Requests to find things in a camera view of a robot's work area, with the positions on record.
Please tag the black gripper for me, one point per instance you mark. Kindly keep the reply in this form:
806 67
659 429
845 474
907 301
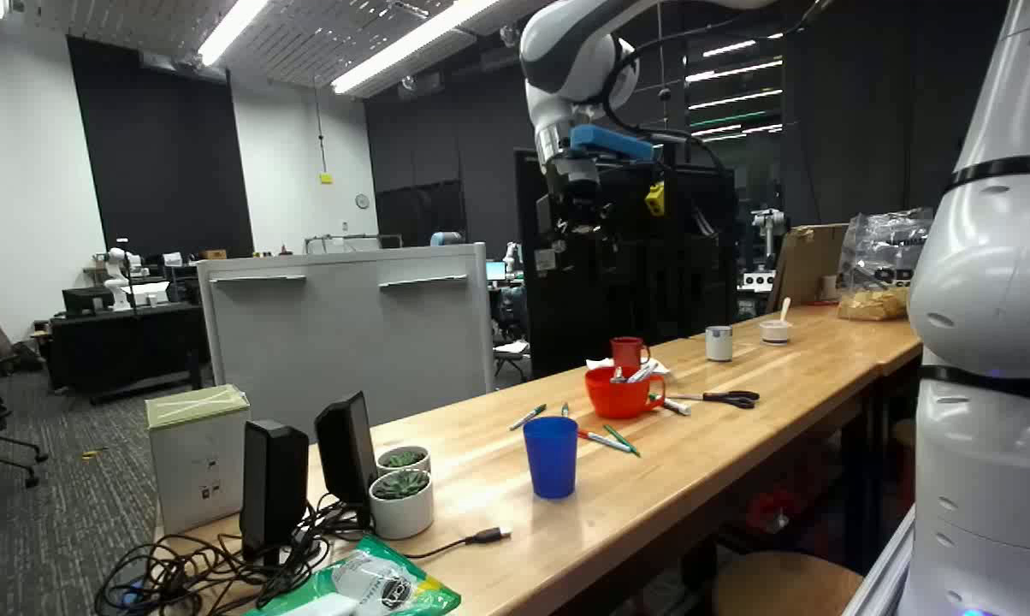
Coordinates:
576 228

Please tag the blue plastic cup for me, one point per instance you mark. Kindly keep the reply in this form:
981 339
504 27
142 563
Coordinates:
553 449

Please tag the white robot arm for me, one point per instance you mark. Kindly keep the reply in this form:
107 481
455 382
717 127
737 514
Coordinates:
968 305

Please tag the small white cup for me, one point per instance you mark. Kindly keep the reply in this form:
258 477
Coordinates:
721 343

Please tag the orange bowl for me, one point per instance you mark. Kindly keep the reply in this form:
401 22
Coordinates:
612 400

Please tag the green pen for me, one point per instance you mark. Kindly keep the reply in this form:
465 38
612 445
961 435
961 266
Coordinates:
621 439

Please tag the red pen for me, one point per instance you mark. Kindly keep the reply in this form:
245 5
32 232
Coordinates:
607 443

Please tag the small white dish with spoon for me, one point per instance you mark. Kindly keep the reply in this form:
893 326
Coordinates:
779 326

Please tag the brown cardboard box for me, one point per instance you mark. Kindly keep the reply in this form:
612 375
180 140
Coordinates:
806 263

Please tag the rear white plant pot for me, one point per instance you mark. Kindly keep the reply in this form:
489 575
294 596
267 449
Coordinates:
405 457

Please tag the white plant pot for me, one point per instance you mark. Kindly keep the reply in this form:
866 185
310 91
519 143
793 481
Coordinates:
405 457
401 504

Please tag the clear plastic food bag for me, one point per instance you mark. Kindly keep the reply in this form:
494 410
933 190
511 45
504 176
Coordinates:
877 266

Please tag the right black speaker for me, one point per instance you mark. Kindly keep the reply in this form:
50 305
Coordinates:
345 449

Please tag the black speaker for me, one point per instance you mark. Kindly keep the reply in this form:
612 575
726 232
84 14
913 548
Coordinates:
275 486
345 449

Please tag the front white plant pot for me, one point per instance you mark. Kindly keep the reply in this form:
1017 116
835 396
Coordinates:
401 504

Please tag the left black speaker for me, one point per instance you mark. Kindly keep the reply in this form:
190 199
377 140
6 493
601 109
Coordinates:
275 486

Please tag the round wooden stool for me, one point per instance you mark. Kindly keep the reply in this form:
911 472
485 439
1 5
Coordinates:
786 582

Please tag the green snack packet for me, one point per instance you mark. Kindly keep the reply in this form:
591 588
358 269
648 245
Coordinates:
368 581

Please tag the white box with green lid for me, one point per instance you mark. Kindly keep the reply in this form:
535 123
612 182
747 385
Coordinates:
197 455

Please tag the black desk in background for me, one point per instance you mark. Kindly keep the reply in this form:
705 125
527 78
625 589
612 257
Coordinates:
129 347

